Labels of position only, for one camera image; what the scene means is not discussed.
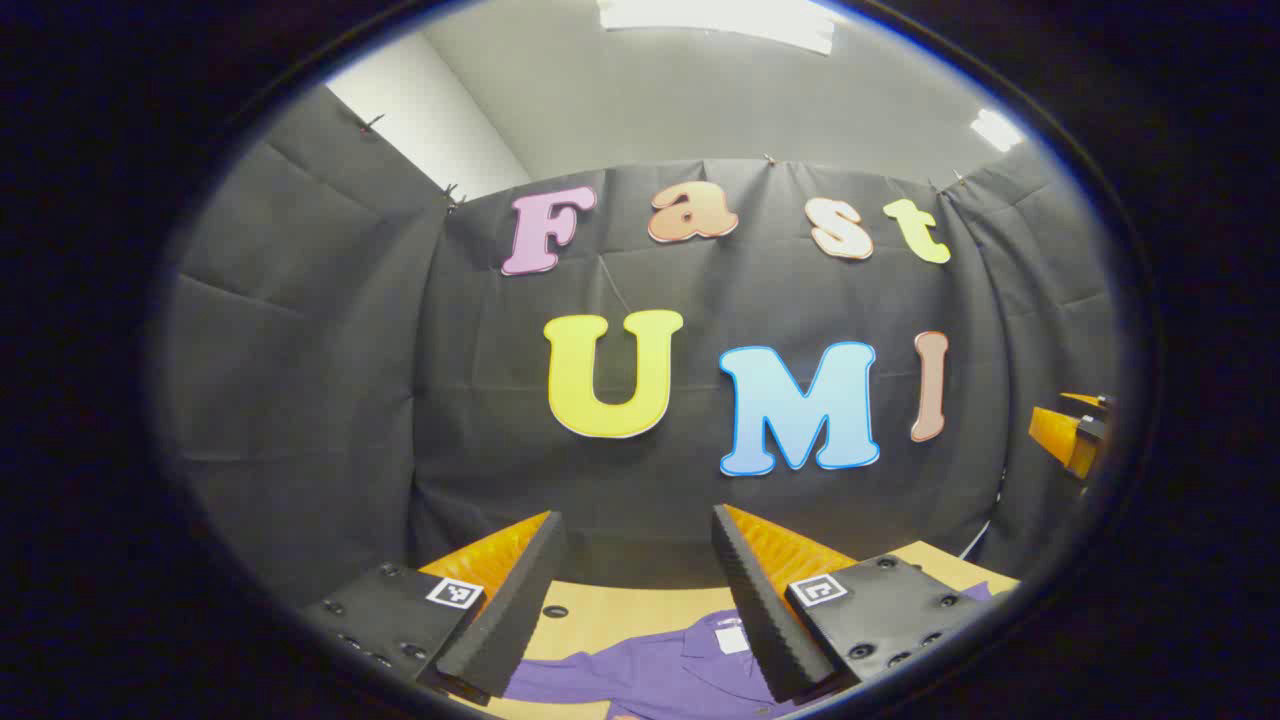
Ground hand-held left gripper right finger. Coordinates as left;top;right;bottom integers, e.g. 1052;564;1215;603
711;504;991;704

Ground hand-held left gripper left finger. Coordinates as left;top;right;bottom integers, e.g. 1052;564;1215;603
300;510;569;707

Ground purple knit cardigan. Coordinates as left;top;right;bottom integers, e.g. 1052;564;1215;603
500;582;996;720

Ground small ceiling light panel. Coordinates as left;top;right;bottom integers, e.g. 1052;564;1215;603
970;108;1027;153

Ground large ceiling light panel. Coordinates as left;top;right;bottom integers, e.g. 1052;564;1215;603
597;0;836;56

